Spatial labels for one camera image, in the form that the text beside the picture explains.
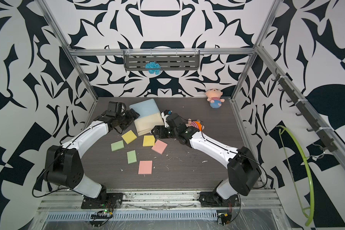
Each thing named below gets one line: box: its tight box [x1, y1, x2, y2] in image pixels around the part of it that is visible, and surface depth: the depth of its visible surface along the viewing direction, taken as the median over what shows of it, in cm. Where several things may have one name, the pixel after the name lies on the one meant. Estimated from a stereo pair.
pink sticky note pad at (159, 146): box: [151, 138, 168, 155], surface depth 94 cm
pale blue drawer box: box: [128, 98, 165, 137], surface depth 95 cm
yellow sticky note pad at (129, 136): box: [121, 129, 138, 145], surface depth 99 cm
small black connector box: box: [220, 213, 232, 226], surface depth 73 cm
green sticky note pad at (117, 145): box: [110, 139, 125, 152], surface depth 96 cm
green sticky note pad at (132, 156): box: [126, 149, 138, 164], surface depth 91 cm
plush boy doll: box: [205, 88, 225, 109], surface depth 116 cm
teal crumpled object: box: [144, 61, 161, 75], surface depth 93 cm
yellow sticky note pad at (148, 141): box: [142, 135, 156, 147], surface depth 96 cm
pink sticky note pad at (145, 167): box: [138, 160, 153, 175], surface depth 87 cm
